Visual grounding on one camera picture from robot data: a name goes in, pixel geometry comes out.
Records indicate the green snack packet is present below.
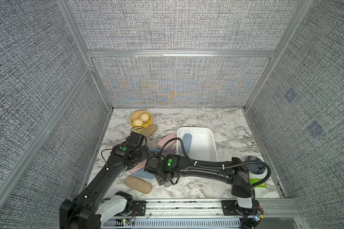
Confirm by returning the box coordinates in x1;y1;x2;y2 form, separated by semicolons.
250;178;268;189

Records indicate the bun right in steamer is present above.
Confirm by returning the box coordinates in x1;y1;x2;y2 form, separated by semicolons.
140;112;150;123

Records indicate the bun left in steamer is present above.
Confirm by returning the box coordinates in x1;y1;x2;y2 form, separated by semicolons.
132;118;144;127

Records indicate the bun in steamer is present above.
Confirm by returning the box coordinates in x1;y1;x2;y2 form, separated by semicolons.
140;112;150;123
132;118;144;127

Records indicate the pink hard glasses case upper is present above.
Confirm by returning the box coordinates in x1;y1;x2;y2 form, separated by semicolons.
157;133;177;149

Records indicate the light blue glasses case back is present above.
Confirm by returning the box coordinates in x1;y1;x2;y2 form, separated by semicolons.
183;133;193;155

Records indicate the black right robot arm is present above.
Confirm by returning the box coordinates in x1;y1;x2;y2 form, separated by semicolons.
144;154;254;215

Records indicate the white plastic storage box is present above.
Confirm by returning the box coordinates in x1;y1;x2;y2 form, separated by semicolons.
177;127;218;162

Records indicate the aluminium mounting rail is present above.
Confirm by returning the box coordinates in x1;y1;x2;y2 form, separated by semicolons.
102;198;309;229

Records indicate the yellow bamboo steamer basket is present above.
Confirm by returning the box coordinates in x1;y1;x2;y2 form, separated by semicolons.
130;110;153;132

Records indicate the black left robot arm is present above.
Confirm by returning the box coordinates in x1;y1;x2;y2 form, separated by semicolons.
59;132;151;229

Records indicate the blue fabric glasses case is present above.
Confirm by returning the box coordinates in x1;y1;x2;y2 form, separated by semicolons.
131;169;155;179
149;148;161;157

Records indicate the pink hard glasses case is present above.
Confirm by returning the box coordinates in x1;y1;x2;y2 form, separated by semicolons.
129;160;147;173
157;133;177;149

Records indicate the tan fabric glasses case front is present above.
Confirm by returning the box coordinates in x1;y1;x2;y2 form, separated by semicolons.
125;176;153;194

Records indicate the pink hard glasses case lower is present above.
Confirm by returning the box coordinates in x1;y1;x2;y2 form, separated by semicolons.
129;160;147;173

